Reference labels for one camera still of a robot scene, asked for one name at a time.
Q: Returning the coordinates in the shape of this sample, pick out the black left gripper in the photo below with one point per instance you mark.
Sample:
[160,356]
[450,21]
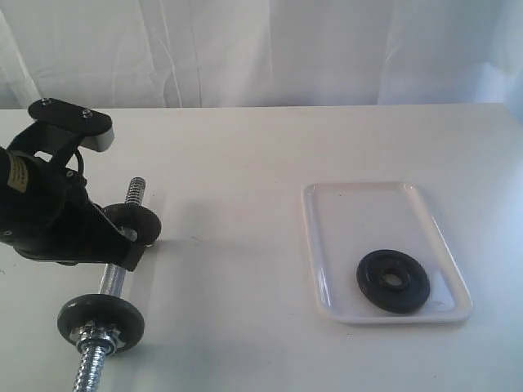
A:
[46,213]

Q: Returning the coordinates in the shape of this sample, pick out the chrome spinlock collar nut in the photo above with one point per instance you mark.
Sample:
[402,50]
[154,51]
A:
[107,337]

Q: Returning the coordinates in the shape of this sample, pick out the white rectangular tray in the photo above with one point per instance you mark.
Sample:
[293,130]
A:
[346,221]

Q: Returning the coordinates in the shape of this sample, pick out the black weight plate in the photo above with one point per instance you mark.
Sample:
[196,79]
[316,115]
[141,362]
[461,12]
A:
[393,281]
[104,311]
[141,220]

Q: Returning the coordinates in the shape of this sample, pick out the white backdrop curtain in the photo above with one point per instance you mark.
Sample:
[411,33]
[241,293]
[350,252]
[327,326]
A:
[123,54]

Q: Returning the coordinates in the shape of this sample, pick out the chrome dumbbell bar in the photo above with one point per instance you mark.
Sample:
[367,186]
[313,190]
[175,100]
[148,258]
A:
[92,360]

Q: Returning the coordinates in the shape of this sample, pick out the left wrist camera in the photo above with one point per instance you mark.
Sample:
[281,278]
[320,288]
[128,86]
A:
[95,127]

